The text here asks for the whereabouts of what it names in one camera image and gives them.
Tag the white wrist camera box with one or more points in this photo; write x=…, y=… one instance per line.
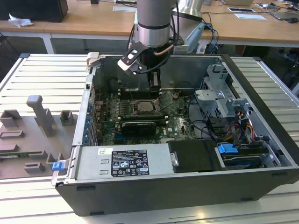
x=127, y=61

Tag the black round capacitor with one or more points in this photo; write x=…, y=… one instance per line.
x=112, y=83

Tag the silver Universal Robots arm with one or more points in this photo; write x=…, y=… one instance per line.
x=151, y=23

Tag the CPU socket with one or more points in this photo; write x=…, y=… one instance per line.
x=159, y=113

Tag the black plastic shroud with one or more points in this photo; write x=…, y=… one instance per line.
x=196, y=156

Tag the long wooden desk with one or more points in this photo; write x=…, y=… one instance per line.
x=93, y=21

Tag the black open PC case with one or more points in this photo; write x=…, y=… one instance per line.
x=163, y=198

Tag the blue case release tab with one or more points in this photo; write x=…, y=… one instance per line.
x=58, y=166

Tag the black computer tower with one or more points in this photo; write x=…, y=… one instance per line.
x=35, y=9

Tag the black computer mouse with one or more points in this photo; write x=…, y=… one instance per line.
x=292, y=20

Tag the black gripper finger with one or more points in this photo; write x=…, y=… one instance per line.
x=155, y=81

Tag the green RAM stick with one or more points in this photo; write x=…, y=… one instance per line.
x=14, y=155

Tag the white paper sheet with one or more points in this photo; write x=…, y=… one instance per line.
x=250, y=16

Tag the silver metal drive cage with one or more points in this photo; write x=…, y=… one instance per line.
x=210, y=98

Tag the grey power supply with label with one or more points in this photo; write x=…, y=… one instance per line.
x=88, y=163

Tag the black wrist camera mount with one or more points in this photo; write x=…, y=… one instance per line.
x=178, y=41

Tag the flat tablet with dark frame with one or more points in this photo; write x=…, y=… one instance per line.
x=240, y=9

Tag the crumpled white paper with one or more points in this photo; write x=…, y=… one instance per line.
x=19, y=21

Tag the grey parts rack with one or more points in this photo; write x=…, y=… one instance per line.
x=23, y=140

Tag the pale blue teach pendant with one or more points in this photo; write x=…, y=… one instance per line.
x=195, y=37

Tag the green motherboard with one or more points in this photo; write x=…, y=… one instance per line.
x=180, y=123

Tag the hard disk in blue carrier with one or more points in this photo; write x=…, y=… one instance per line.
x=226, y=149

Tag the black graphics card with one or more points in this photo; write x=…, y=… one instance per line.
x=140, y=128

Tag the grey laptop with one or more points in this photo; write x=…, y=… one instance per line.
x=283, y=15

